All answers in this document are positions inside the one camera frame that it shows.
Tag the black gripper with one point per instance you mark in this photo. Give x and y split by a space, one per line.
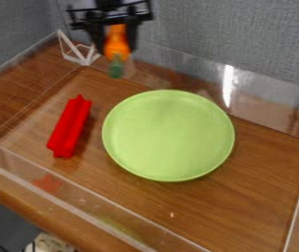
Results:
107 13

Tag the light green plate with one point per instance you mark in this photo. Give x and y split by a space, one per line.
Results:
169 135

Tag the orange toy carrot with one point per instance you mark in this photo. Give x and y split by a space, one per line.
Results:
116 50

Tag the clear acrylic enclosure walls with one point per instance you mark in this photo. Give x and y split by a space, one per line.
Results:
241 209

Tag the clear acrylic corner bracket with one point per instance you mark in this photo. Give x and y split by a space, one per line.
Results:
78 52

